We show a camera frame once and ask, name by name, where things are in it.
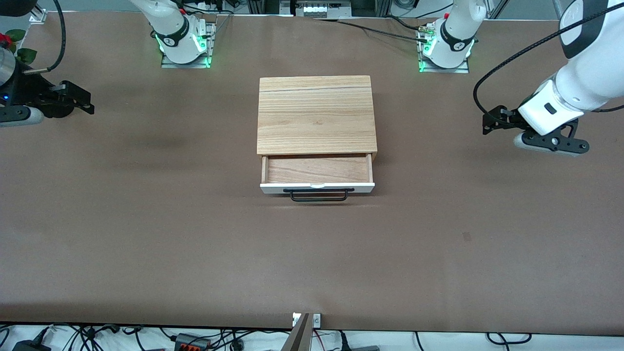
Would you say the white-fronted wooden drawer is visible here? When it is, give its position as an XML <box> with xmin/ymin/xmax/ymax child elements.
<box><xmin>259</xmin><ymin>153</ymin><xmax>376</xmax><ymax>196</ymax></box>

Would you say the black metal drawer handle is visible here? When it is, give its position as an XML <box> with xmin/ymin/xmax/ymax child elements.
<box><xmin>282</xmin><ymin>187</ymin><xmax>355</xmax><ymax>202</ymax></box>

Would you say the wooden drawer cabinet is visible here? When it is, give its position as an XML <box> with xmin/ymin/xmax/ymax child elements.
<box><xmin>256</xmin><ymin>76</ymin><xmax>378</xmax><ymax>164</ymax></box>

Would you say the red rose with leaves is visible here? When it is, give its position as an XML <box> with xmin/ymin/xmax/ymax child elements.
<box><xmin>0</xmin><ymin>29</ymin><xmax>38</xmax><ymax>65</ymax></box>

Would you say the white socket strip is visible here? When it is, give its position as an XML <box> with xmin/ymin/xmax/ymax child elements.
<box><xmin>295</xmin><ymin>3</ymin><xmax>333</xmax><ymax>18</ymax></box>

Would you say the black power adapter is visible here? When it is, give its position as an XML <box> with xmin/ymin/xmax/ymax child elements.
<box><xmin>12</xmin><ymin>338</ymin><xmax>52</xmax><ymax>351</ymax></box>

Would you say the black box with orange connectors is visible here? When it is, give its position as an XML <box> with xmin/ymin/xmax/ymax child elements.
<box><xmin>174</xmin><ymin>332</ymin><xmax>212</xmax><ymax>351</ymax></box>

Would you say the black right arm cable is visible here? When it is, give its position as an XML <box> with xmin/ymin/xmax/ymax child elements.
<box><xmin>21</xmin><ymin>0</ymin><xmax>67</xmax><ymax>75</ymax></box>

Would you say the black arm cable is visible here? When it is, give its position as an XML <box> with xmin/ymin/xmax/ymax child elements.
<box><xmin>472</xmin><ymin>0</ymin><xmax>624</xmax><ymax>117</ymax></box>
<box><xmin>21</xmin><ymin>0</ymin><xmax>67</xmax><ymax>75</ymax></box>

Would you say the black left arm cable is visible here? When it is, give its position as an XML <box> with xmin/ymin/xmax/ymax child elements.
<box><xmin>472</xmin><ymin>0</ymin><xmax>624</xmax><ymax>117</ymax></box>

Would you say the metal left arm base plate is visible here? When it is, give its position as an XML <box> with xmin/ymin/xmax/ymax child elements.
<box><xmin>416</xmin><ymin>22</ymin><xmax>471</xmax><ymax>74</ymax></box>

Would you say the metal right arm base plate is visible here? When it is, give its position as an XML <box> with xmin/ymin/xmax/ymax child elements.
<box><xmin>161</xmin><ymin>19</ymin><xmax>218</xmax><ymax>69</ymax></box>

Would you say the black cable across table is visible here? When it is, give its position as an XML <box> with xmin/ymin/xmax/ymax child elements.
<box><xmin>316</xmin><ymin>18</ymin><xmax>430</xmax><ymax>43</ymax></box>

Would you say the black looped floor cable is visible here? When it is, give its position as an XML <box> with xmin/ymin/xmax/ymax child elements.
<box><xmin>487</xmin><ymin>332</ymin><xmax>533</xmax><ymax>346</ymax></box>

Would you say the white table edge bracket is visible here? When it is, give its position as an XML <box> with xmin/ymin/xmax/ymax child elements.
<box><xmin>292</xmin><ymin>312</ymin><xmax>323</xmax><ymax>328</ymax></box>

